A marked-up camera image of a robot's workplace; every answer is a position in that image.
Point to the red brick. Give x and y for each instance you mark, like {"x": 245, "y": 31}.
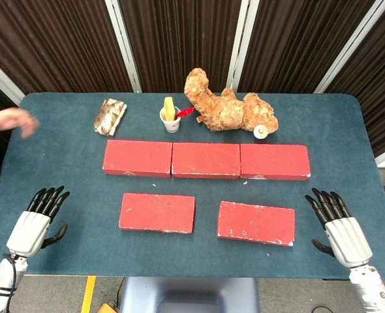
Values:
{"x": 274, "y": 161}
{"x": 256, "y": 223}
{"x": 137, "y": 158}
{"x": 205, "y": 159}
{"x": 156, "y": 212}

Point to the yellow sponge stick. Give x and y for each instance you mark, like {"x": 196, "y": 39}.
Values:
{"x": 169, "y": 106}

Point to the blue felt table cover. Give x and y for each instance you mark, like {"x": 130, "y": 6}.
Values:
{"x": 179, "y": 251}

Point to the white partition frame post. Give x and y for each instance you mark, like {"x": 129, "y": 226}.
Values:
{"x": 124, "y": 45}
{"x": 1, "y": 78}
{"x": 352, "y": 45}
{"x": 243, "y": 42}

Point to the brown corrugated partition panel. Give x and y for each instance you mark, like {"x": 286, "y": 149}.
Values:
{"x": 378, "y": 84}
{"x": 179, "y": 32}
{"x": 55, "y": 42}
{"x": 297, "y": 39}

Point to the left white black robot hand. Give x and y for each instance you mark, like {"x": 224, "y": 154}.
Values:
{"x": 27, "y": 233}

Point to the white paper cup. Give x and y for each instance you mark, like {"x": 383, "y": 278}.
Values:
{"x": 172, "y": 125}

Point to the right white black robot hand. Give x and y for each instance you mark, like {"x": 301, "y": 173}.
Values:
{"x": 349, "y": 239}

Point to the small round bottle cap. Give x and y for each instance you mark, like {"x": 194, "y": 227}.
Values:
{"x": 260, "y": 131}

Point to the crumpled gold snack wrapper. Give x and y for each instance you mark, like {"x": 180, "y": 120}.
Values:
{"x": 109, "y": 117}

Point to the brown plush teddy bear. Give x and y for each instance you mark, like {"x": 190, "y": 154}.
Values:
{"x": 225, "y": 112}

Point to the yellow floor tape strip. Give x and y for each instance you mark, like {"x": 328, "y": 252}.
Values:
{"x": 88, "y": 293}

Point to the red ribbon piece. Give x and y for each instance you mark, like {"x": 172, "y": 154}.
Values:
{"x": 184, "y": 112}

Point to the person's bare hand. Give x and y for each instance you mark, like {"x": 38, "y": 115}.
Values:
{"x": 8, "y": 120}

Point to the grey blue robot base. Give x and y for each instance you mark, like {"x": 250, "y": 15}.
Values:
{"x": 189, "y": 293}

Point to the orange floor object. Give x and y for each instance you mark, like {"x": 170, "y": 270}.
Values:
{"x": 109, "y": 308}

